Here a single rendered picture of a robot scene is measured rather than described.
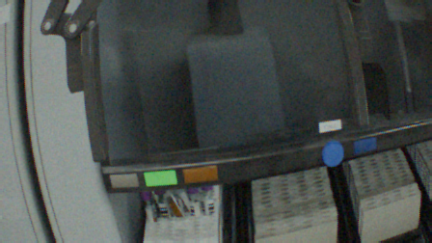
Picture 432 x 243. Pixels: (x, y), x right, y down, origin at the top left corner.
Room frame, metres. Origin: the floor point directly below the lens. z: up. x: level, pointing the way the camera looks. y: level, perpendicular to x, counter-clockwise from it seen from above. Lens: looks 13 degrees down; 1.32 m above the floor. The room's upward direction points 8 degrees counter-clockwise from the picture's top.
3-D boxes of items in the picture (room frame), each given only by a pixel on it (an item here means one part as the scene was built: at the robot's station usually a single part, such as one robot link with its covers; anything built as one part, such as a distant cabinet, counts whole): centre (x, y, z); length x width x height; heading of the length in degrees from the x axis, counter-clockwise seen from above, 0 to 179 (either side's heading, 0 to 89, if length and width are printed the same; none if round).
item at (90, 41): (0.56, 0.06, 1.22); 0.03 x 0.01 x 0.07; 178
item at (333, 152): (1.27, -0.13, 0.98); 0.03 x 0.01 x 0.03; 88
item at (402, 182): (1.38, -0.24, 0.85); 0.12 x 0.02 x 0.06; 88
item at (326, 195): (1.43, -0.09, 0.85); 0.12 x 0.02 x 0.06; 89
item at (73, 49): (0.56, 0.08, 1.25); 0.03 x 0.01 x 0.05; 88
